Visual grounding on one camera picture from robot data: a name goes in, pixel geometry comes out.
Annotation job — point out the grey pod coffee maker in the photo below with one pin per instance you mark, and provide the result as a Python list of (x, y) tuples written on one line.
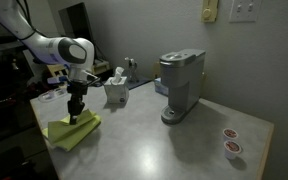
[(182, 80)]

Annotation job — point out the black monitor screen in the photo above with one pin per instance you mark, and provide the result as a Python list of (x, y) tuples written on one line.
[(75, 21)]

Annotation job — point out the clear plastic tray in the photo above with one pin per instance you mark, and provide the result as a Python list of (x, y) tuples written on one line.
[(52, 95)]

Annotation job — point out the dark blue placemat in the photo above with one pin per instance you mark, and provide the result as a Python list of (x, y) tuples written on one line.
[(140, 81)]

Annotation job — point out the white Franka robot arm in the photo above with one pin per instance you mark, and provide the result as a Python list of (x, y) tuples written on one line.
[(44, 46)]

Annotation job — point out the yellow wall thermostat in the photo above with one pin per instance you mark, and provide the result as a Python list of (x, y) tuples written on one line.
[(210, 10)]

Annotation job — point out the blue box behind coffee maker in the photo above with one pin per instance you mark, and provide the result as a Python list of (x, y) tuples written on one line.
[(160, 87)]

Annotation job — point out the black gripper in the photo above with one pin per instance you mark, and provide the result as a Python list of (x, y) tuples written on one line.
[(76, 100)]

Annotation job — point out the white light switch plate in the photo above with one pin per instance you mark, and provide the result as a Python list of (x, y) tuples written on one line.
[(245, 10)]

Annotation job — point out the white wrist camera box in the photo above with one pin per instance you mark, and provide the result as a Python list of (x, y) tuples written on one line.
[(55, 80)]

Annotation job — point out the white tissue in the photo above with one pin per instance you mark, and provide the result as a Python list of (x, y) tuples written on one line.
[(118, 74)]

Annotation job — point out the grey tissue box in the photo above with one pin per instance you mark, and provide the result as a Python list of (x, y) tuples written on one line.
[(116, 93)]

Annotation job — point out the yellow-green microfibre cloth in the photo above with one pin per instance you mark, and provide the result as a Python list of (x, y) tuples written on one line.
[(67, 133)]

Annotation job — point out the coffee pod with red lid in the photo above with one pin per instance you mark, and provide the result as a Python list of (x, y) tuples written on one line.
[(232, 149), (230, 133)]

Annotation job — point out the glass jar with cutlery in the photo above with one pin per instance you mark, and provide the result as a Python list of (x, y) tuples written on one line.
[(131, 70)]

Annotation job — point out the wooden chair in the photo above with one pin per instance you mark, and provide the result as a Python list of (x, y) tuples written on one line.
[(100, 66)]

